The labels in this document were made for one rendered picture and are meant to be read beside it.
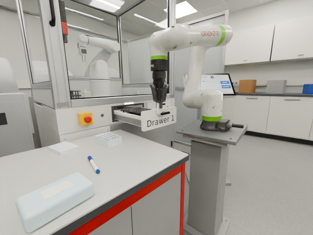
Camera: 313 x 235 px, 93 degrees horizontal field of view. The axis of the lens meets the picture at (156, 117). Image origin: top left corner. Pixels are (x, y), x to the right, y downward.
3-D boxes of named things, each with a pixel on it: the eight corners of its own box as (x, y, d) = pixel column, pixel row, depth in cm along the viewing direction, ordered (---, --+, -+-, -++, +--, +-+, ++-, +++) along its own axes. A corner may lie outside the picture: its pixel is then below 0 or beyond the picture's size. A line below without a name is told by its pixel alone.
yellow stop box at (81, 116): (93, 124, 90) (92, 112, 89) (81, 126, 85) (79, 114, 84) (90, 122, 94) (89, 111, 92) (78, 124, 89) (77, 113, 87)
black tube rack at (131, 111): (159, 119, 103) (159, 110, 102) (140, 123, 91) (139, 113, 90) (139, 115, 119) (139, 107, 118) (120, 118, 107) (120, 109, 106)
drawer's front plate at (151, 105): (170, 111, 145) (170, 100, 143) (147, 115, 125) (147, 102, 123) (168, 111, 146) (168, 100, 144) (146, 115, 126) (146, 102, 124)
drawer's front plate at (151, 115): (176, 122, 101) (176, 106, 99) (143, 131, 81) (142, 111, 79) (174, 122, 102) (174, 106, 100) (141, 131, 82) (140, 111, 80)
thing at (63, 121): (174, 112, 153) (174, 98, 150) (59, 134, 83) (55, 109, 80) (123, 104, 219) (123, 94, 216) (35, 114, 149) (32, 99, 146)
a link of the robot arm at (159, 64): (172, 60, 81) (159, 62, 87) (156, 58, 73) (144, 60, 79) (172, 72, 82) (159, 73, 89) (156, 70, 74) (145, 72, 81)
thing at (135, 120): (173, 120, 101) (173, 111, 100) (143, 127, 83) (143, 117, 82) (136, 113, 129) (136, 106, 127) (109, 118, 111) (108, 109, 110)
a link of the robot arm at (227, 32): (217, 47, 105) (216, 28, 101) (236, 43, 95) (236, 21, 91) (202, 49, 94) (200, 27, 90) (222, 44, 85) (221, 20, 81)
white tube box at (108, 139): (122, 142, 81) (121, 136, 80) (108, 148, 75) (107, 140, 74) (109, 138, 89) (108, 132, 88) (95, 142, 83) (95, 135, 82)
